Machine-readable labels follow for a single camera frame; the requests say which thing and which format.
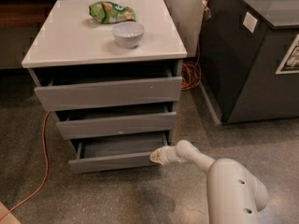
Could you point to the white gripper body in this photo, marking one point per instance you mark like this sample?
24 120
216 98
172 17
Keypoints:
166 156

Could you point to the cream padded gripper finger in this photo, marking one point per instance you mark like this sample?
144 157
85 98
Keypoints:
158 156

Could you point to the grey bottom drawer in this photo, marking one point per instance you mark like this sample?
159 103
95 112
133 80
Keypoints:
116 152

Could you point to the grey drawer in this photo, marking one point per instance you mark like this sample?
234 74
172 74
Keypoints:
110 93
116 152
117 120

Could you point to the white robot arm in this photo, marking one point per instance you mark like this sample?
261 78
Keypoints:
234 194

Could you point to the grey middle drawer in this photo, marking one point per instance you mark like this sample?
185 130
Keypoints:
117 120

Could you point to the white-topped grey drawer cabinet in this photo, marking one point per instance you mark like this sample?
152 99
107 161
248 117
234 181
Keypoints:
72 48

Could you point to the grey top drawer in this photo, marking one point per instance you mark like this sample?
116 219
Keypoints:
110 93

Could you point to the dark grey trash bin cabinet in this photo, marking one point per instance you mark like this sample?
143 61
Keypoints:
249 59

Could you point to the white bowl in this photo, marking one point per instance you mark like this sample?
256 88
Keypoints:
128 34

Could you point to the green snack bag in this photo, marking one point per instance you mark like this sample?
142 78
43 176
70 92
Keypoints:
106 12

